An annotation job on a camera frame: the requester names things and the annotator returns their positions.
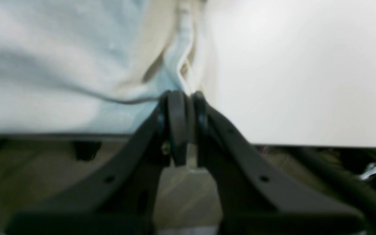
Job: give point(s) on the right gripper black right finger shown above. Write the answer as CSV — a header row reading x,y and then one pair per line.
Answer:
x,y
256,197

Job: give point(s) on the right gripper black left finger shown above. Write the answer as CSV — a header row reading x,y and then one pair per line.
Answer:
x,y
118,198

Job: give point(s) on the beige grey t-shirt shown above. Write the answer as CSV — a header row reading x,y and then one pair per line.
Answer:
x,y
96,66

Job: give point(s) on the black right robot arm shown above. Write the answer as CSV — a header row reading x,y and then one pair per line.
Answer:
x,y
354,182

